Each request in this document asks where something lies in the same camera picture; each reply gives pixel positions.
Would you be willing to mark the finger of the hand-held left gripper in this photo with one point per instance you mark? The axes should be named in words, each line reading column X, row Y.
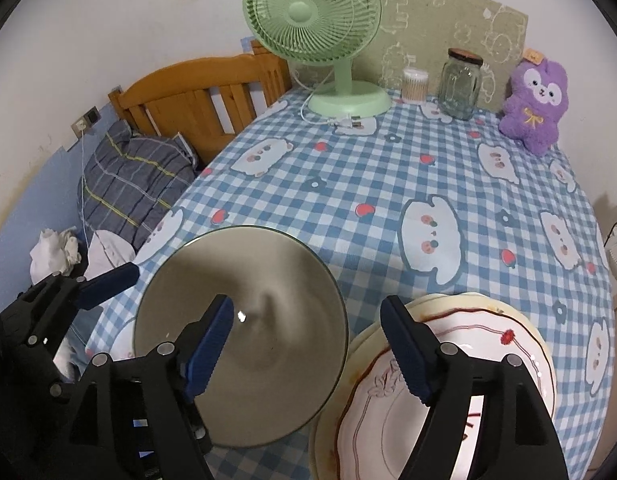
column 108, row 282

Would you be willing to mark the purple plush toy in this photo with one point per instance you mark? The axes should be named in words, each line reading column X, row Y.
column 530, row 125

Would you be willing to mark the crumpled white cloth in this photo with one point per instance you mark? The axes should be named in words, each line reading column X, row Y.
column 51, row 250

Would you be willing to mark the large cream bowl green rim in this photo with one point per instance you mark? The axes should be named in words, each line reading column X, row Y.
column 268, row 270

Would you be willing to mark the cotton swab container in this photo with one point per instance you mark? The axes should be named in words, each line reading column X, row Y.
column 416, row 87

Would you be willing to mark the yellow floral beaded plate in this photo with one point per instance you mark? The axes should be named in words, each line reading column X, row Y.
column 458, row 305

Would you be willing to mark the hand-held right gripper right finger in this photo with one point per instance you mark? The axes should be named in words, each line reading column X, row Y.
column 403, row 350

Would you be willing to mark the grey striped pillow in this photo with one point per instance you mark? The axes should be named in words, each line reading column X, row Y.
column 128, row 180

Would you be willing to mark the blue checkered tablecloth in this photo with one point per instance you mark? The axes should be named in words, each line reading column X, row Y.
column 363, row 170

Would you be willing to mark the white red-rimmed plate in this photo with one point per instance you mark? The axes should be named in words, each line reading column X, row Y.
column 378, row 430

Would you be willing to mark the green desk fan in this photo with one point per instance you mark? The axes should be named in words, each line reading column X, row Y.
column 303, row 10

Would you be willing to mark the wooden bed headboard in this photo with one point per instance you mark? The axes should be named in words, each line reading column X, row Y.
column 188, row 95

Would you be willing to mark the wall socket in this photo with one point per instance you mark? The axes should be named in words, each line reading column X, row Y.
column 86, row 121

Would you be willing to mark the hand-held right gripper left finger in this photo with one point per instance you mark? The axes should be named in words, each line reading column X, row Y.
column 213, row 345

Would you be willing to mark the white garment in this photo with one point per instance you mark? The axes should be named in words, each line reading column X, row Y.
column 108, row 250

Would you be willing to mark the glass jar black lid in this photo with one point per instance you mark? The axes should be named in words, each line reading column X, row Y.
column 458, row 90

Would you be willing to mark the beige printed wall mat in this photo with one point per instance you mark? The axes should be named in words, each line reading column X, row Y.
column 463, row 15

